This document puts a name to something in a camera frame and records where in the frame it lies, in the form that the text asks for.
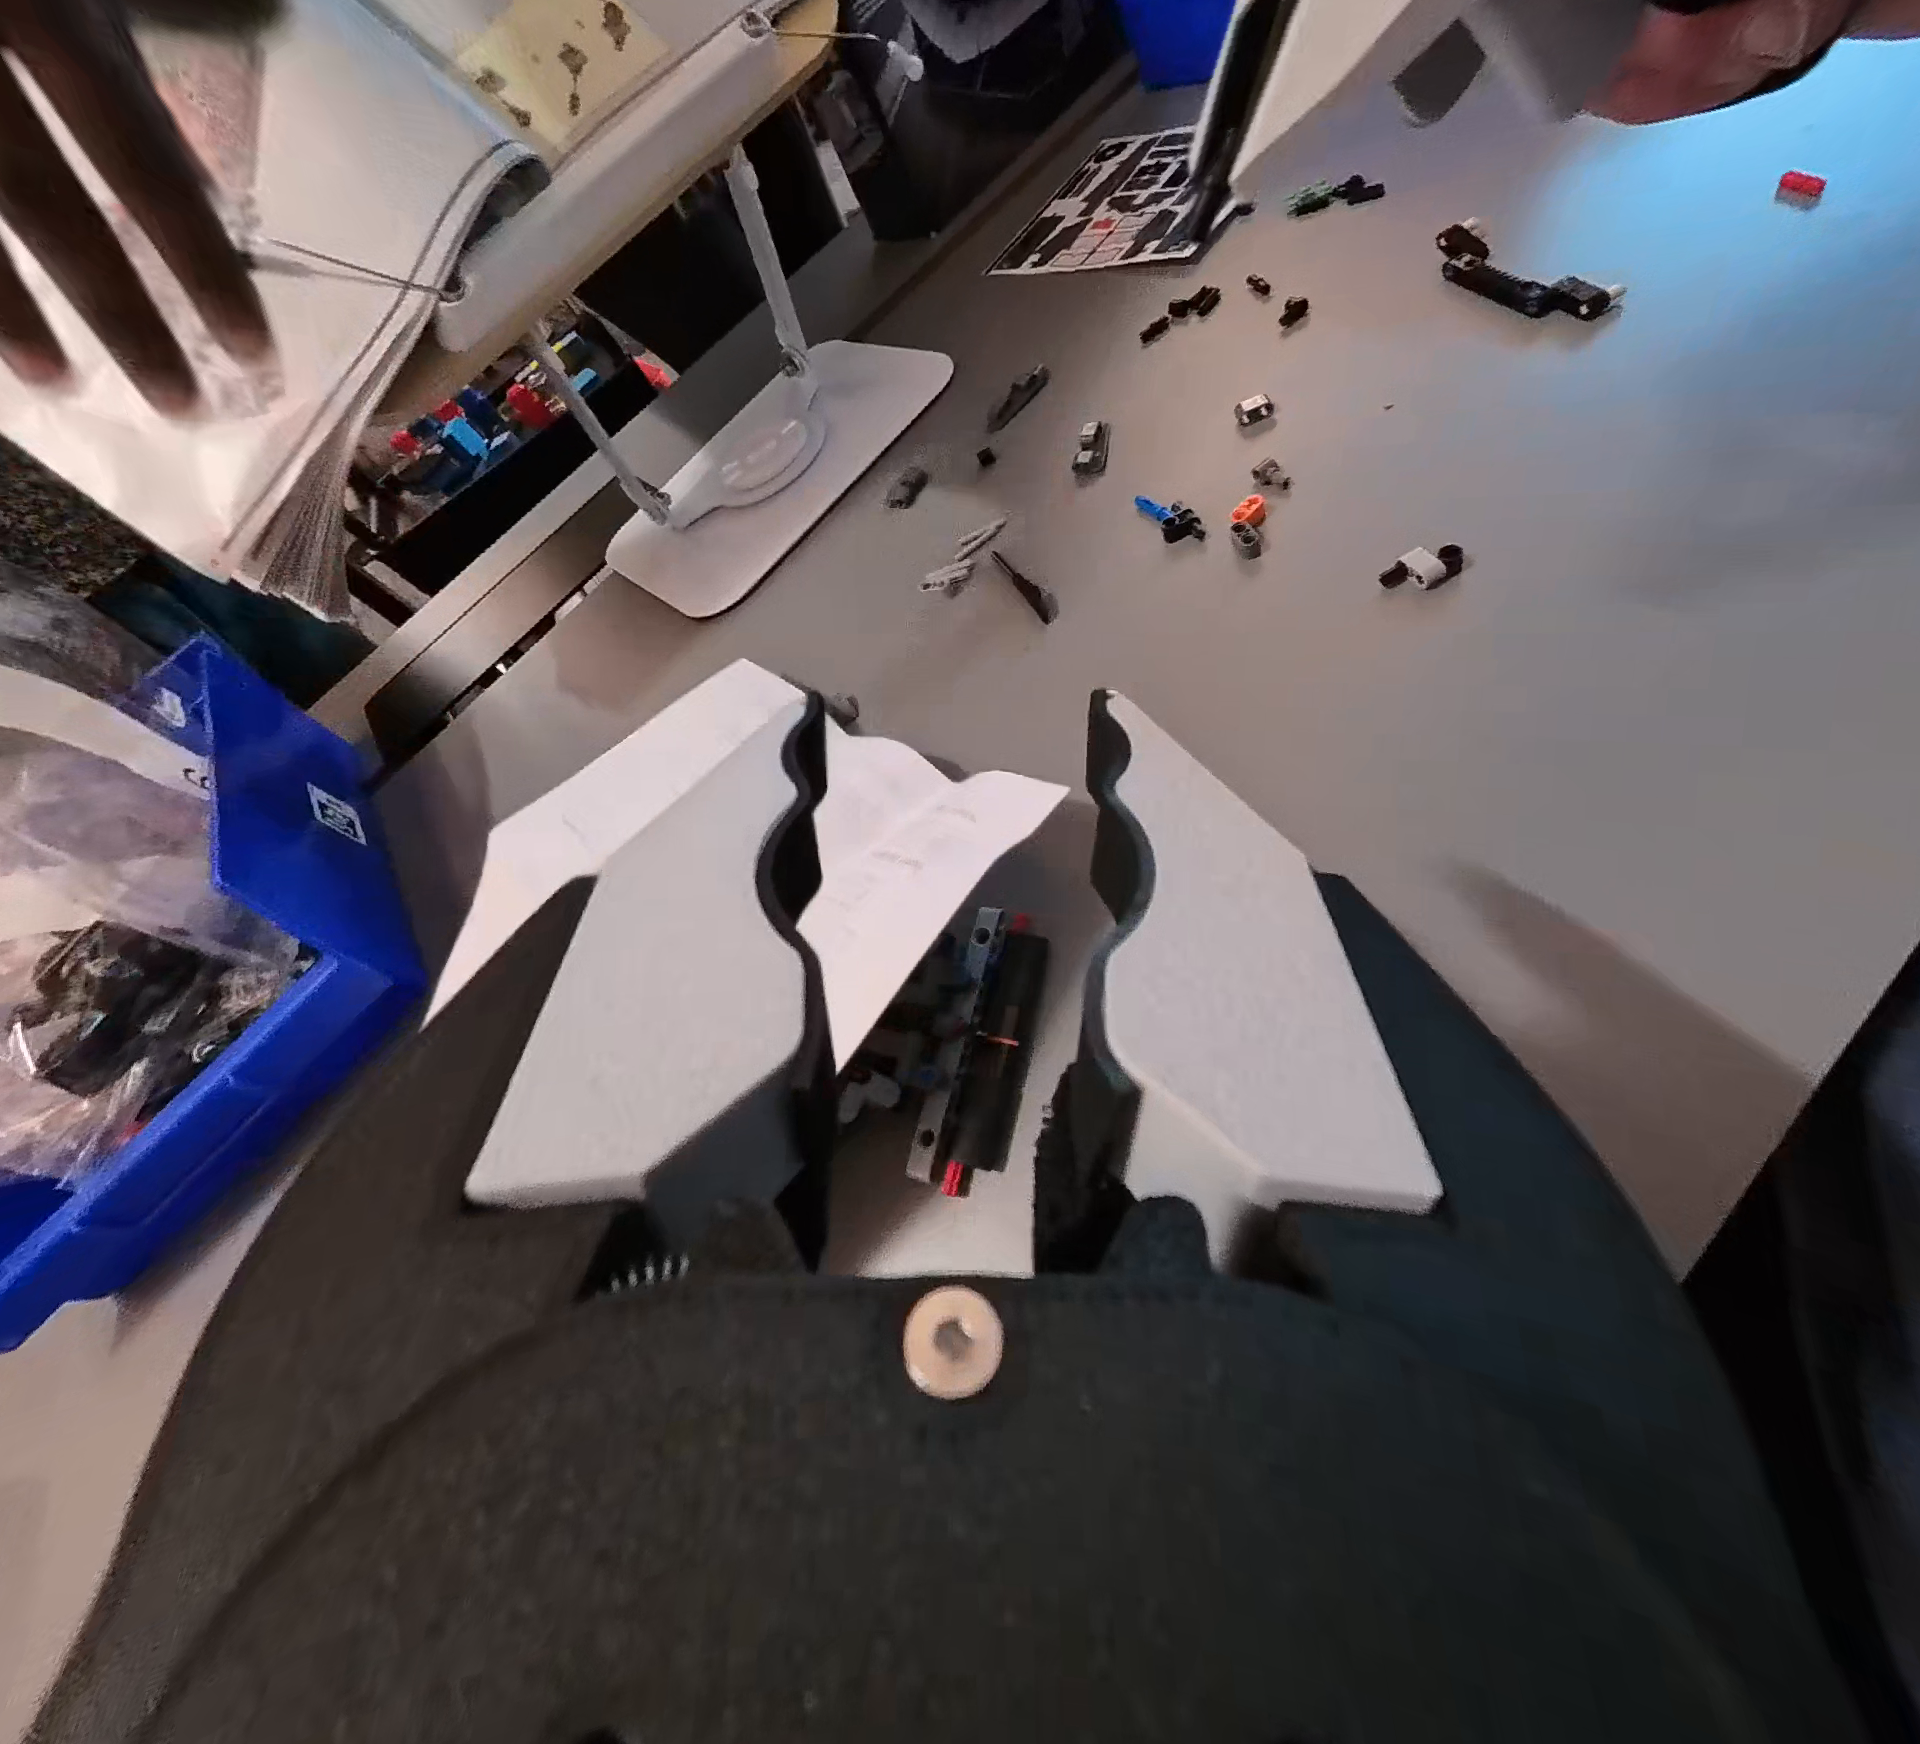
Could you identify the long dark grey lego panel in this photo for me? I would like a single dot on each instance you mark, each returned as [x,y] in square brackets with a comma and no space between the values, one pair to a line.
[1019,396]

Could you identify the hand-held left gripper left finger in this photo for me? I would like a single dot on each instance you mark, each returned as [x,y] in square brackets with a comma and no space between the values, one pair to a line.
[675,994]

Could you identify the red lego piece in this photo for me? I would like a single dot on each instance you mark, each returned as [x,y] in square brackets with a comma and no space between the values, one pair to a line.
[1802,186]

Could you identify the labelled blue storage bin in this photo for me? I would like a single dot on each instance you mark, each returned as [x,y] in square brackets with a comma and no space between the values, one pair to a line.
[323,875]

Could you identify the white paper leaflet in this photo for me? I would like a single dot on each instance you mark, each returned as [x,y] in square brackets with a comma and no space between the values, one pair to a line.
[914,844]

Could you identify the dark blurred object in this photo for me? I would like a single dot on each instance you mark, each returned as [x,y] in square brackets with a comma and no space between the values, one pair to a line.
[105,48]

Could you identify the blue pin black connector piece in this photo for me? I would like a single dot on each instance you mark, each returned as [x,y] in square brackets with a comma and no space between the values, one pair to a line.
[1170,518]

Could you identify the rack of coloured bins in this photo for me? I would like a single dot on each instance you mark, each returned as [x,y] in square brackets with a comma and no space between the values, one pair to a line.
[464,439]

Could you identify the dark grey lego slope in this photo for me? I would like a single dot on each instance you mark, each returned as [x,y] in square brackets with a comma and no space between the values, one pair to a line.
[836,708]

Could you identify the lego sticker sheet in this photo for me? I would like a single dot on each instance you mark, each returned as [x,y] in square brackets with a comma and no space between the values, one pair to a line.
[1095,215]

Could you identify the black lego angled connector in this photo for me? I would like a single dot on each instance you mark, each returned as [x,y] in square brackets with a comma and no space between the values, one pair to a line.
[1192,305]

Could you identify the light grey lego axle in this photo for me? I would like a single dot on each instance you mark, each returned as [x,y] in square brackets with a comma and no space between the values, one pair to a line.
[986,552]
[974,540]

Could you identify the black lego beam assembly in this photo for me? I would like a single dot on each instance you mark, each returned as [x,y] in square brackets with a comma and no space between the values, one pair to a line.
[1501,279]

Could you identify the dark grey lego block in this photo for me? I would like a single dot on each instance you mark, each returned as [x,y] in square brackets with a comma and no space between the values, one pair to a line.
[1255,409]

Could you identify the white lego connector black pin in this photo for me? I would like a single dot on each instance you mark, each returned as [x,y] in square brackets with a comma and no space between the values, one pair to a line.
[1424,567]

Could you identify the lego car chassis model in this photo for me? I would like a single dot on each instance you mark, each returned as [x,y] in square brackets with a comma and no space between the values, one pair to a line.
[982,1024]

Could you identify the person's dark trouser leg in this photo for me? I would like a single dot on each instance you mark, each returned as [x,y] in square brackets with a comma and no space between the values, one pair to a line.
[1845,1325]

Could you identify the white book stand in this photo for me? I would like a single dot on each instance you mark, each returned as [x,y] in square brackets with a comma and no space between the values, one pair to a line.
[840,394]

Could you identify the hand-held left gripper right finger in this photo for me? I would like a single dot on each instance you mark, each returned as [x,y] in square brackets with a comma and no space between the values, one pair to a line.
[1260,1024]

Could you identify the notched dark grey lego panel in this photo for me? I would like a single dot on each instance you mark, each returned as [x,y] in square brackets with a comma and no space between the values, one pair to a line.
[1090,446]

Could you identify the dark grey curved lego piece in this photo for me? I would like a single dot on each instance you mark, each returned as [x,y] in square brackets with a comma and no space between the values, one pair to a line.
[909,487]

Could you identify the clear plastic parts bags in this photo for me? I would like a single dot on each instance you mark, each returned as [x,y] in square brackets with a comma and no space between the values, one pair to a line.
[120,875]

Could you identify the black lego axle with connector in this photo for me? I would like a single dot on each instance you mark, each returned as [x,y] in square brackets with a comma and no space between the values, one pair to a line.
[1023,584]

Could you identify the green black lego piece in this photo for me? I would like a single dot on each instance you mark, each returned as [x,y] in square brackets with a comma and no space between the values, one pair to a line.
[1329,197]

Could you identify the dark lego set box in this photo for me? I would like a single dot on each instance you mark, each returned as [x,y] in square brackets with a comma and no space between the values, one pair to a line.
[974,4]

